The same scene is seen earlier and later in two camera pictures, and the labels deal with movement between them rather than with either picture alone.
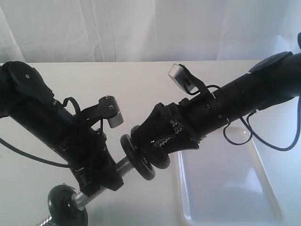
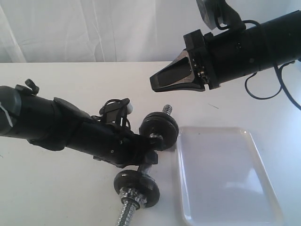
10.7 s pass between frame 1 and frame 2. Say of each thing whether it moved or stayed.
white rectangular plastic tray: stayed
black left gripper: moved
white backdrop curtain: stayed
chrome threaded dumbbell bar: moved
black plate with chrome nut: moved
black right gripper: moved
